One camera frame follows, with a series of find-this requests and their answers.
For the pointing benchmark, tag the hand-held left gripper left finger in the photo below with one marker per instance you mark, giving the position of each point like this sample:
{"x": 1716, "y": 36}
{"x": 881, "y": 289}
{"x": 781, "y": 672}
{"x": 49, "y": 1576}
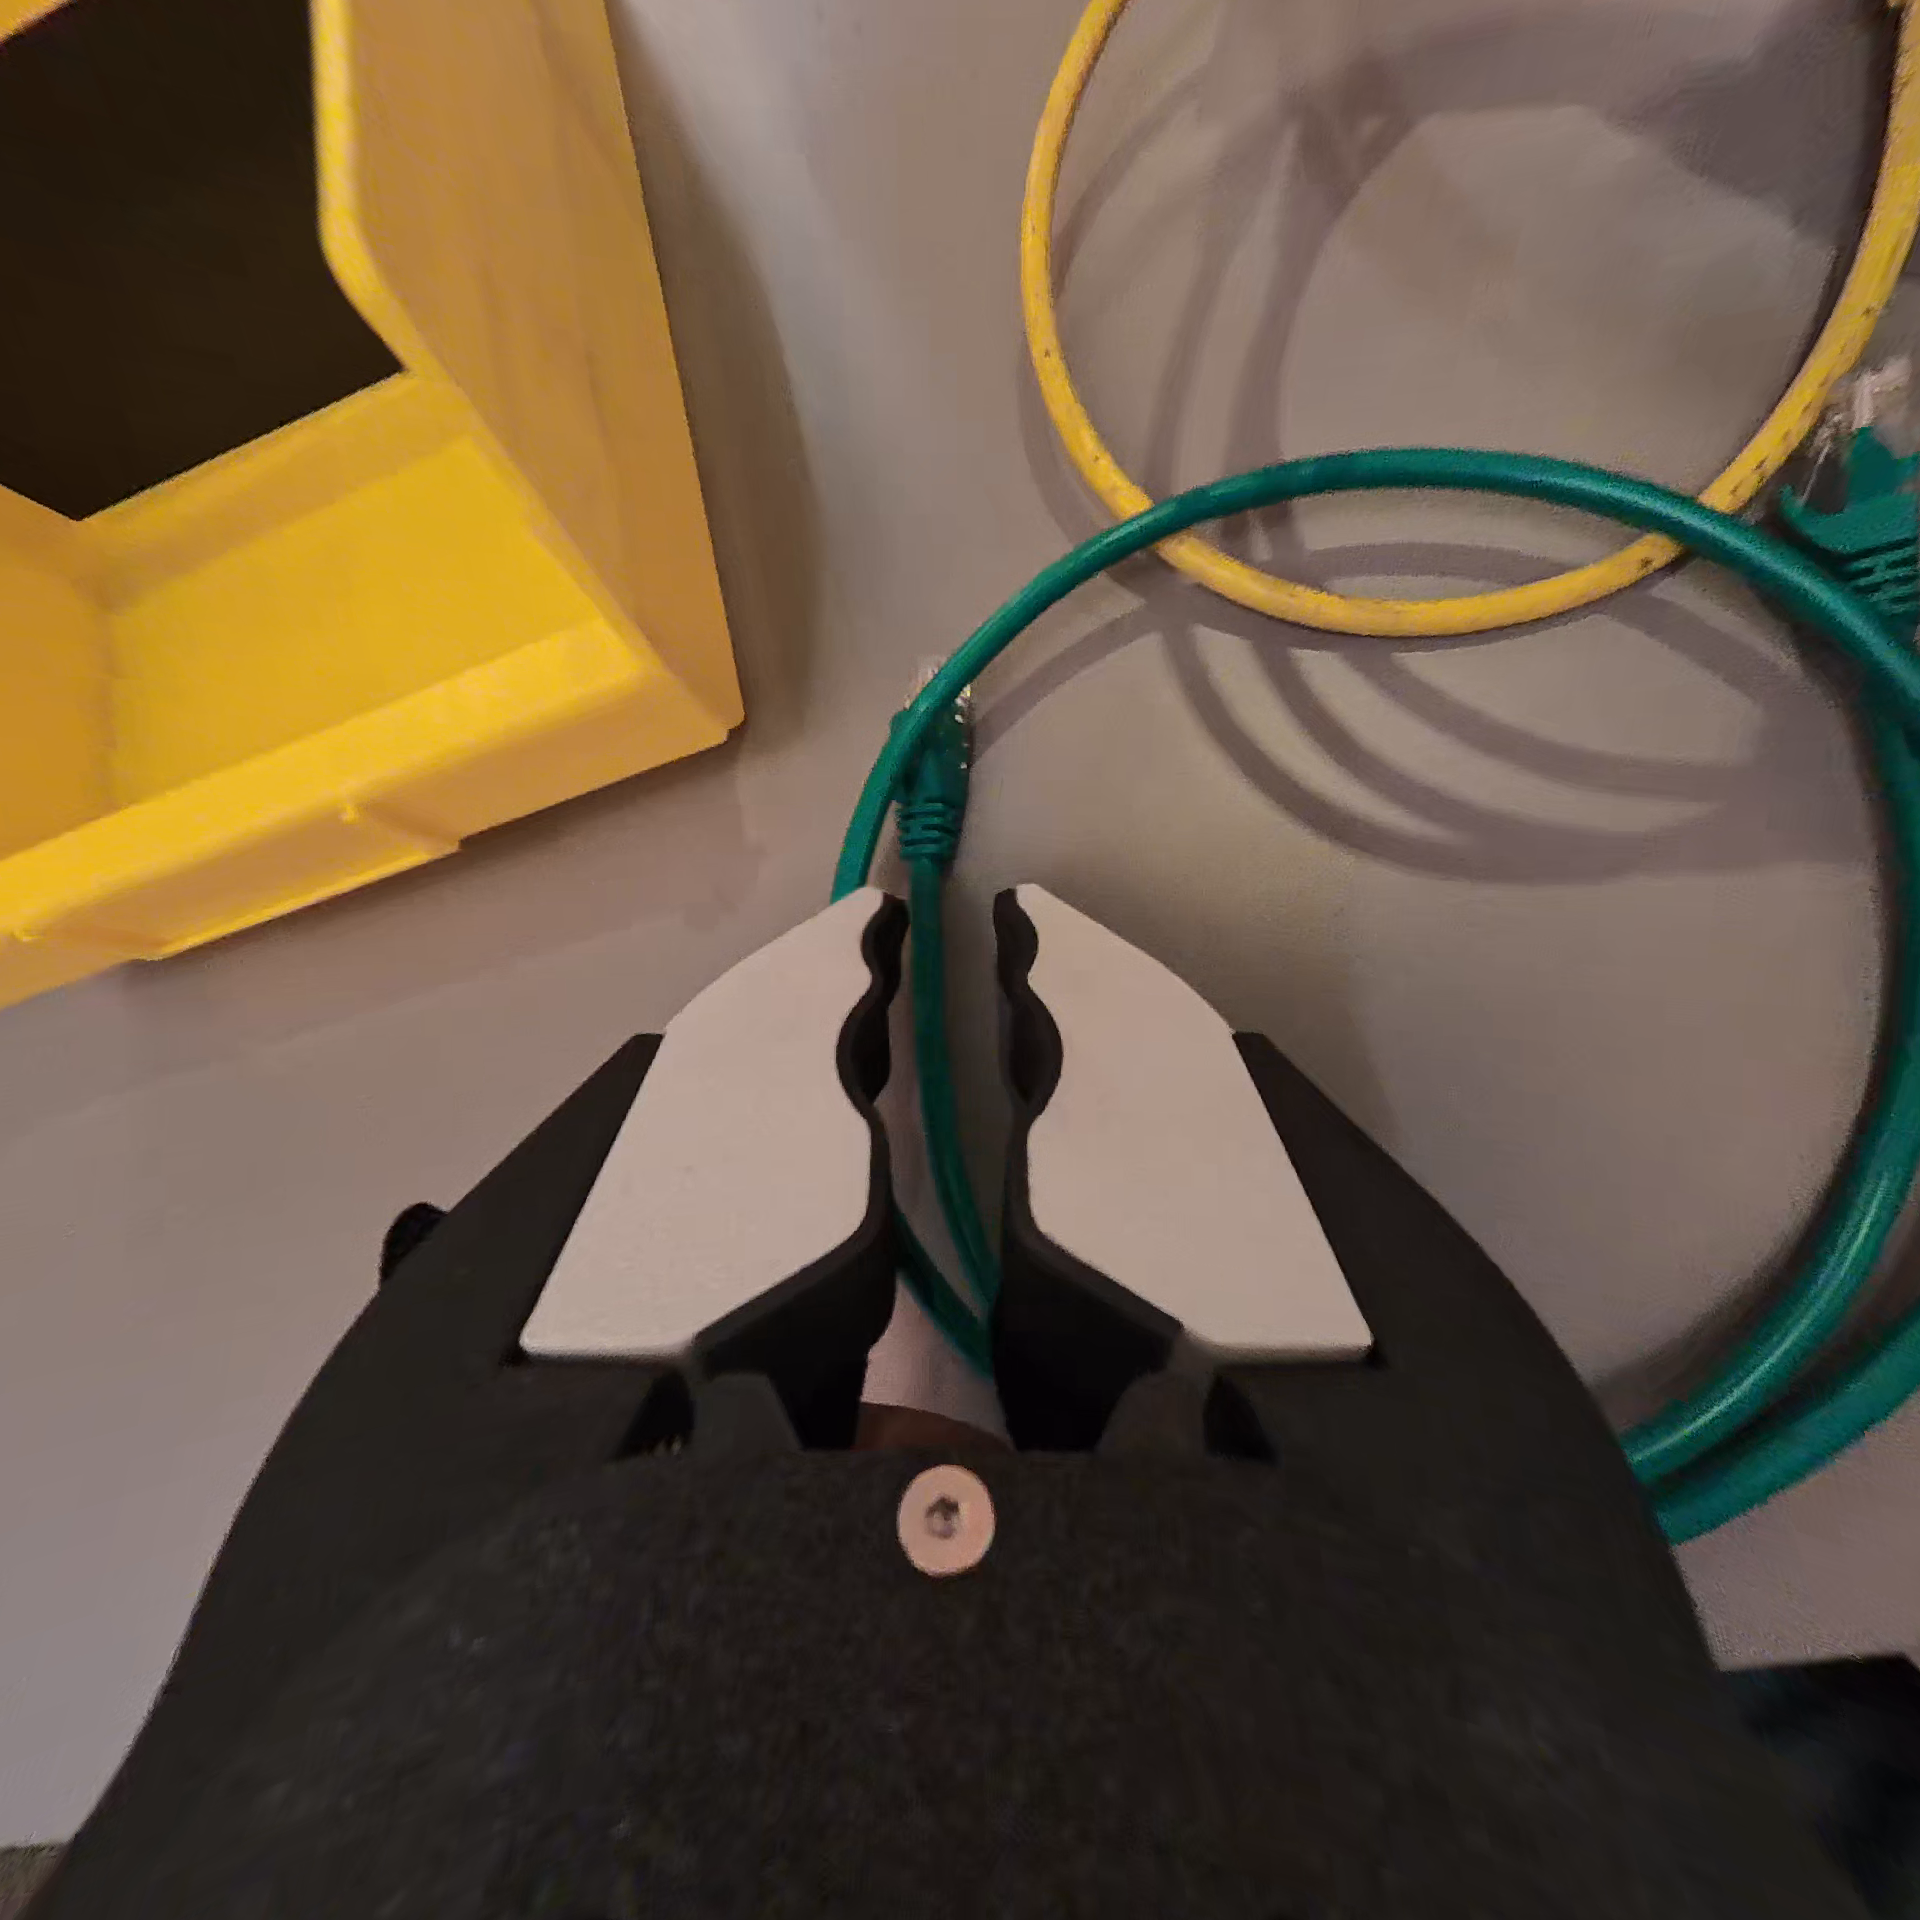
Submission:
{"x": 722, "y": 1171}

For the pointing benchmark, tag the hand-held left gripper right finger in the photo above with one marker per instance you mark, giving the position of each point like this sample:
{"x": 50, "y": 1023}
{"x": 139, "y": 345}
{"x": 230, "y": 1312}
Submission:
{"x": 1172, "y": 1185}

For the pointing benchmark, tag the yellow storage bin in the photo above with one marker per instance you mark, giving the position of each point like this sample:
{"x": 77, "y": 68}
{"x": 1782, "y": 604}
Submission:
{"x": 496, "y": 301}

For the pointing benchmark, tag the person's dark clothing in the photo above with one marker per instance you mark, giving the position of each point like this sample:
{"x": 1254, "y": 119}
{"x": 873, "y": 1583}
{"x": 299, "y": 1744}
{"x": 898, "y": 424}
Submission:
{"x": 1846, "y": 1755}

